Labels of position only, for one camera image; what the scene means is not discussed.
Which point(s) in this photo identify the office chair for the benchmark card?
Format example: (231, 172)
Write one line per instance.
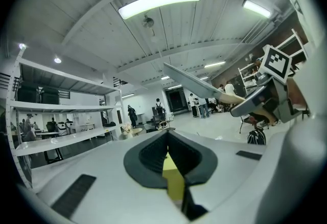
(157, 124)

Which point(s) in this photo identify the round ceiling lamp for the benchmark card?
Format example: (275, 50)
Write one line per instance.
(57, 59)
(22, 46)

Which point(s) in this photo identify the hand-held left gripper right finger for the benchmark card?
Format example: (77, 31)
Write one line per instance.
(230, 182)

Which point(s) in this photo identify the yellow object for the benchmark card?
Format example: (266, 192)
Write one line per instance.
(175, 182)

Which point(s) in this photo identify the ceiling fan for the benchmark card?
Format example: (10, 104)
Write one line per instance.
(148, 22)

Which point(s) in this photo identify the round wooden table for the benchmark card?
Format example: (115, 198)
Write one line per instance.
(135, 131)

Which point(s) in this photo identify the short ceiling light panel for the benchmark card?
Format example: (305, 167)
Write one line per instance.
(256, 8)

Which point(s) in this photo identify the wooden chair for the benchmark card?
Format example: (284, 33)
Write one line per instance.
(245, 121)

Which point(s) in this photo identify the black backpack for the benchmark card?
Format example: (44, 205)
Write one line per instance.
(256, 138)

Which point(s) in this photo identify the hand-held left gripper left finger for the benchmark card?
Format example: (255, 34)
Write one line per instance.
(107, 166)

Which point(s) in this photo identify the ceiling strip light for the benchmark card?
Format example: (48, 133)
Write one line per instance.
(214, 64)
(127, 95)
(165, 77)
(174, 87)

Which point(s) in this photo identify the black storage box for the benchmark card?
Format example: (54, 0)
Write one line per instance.
(50, 95)
(27, 93)

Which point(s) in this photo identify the dark double door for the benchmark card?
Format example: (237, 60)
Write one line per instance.
(176, 100)

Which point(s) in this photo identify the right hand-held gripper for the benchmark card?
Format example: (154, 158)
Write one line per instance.
(277, 64)

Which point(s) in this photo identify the large white metal shelf rack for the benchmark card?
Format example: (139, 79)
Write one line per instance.
(64, 108)

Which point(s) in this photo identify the long ceiling light panel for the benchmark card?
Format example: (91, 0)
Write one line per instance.
(159, 3)

